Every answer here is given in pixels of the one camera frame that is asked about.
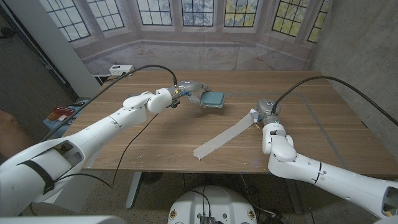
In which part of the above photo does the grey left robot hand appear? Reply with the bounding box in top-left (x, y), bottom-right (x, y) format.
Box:
top-left (167, 80), bottom-right (211, 109)

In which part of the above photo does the printed bay window backdrop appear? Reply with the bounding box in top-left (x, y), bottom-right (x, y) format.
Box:
top-left (39, 0), bottom-right (332, 75)

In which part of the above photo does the white floor cable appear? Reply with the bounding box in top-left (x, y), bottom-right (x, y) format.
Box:
top-left (239, 174), bottom-right (277, 218)

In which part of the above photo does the white robot body edge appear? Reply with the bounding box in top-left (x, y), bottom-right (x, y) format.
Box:
top-left (0, 215), bottom-right (127, 224)

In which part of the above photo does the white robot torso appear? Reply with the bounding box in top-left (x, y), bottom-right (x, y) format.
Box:
top-left (167, 185), bottom-right (258, 224)

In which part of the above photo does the blue box with items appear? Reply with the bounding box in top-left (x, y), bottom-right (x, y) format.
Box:
top-left (42, 98), bottom-right (90, 139)

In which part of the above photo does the black floor fan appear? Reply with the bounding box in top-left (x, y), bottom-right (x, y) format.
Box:
top-left (139, 172), bottom-right (164, 185)

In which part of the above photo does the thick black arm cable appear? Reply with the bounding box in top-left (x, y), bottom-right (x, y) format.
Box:
top-left (271, 75), bottom-right (398, 127)
top-left (39, 64), bottom-right (178, 143)

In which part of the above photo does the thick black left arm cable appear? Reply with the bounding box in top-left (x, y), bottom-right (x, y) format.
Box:
top-left (39, 64), bottom-right (178, 143)

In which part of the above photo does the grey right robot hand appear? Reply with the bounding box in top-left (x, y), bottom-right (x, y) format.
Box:
top-left (249, 98), bottom-right (282, 127)

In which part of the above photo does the red box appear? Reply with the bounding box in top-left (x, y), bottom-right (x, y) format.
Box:
top-left (53, 106), bottom-right (76, 116)

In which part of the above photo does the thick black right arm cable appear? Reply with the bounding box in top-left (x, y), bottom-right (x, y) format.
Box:
top-left (271, 75), bottom-right (398, 127)

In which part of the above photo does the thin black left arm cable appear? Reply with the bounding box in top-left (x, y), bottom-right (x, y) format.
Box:
top-left (51, 113), bottom-right (159, 189)

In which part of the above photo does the grey metal table leg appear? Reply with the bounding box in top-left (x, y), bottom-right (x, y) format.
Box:
top-left (283, 179), bottom-right (304, 215)
top-left (125, 172), bottom-right (143, 210)

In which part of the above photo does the white gauze bandage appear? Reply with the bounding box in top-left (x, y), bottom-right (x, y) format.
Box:
top-left (193, 108), bottom-right (261, 161)

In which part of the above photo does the teal zippered case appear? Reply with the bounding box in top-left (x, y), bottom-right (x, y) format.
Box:
top-left (200, 91), bottom-right (226, 109)

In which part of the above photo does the person's bare leg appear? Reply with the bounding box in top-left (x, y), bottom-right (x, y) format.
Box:
top-left (0, 108), bottom-right (34, 159)

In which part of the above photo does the black torso cable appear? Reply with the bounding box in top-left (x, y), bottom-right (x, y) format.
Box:
top-left (186, 185), bottom-right (212, 218)

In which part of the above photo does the black power strip cord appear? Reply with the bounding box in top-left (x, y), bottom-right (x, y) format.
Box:
top-left (102, 72), bottom-right (127, 83)

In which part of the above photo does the white power strip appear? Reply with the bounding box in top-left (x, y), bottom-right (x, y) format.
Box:
top-left (109, 64), bottom-right (136, 77)

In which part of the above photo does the white floor platform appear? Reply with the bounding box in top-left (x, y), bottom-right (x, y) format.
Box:
top-left (46, 170), bottom-right (103, 214)

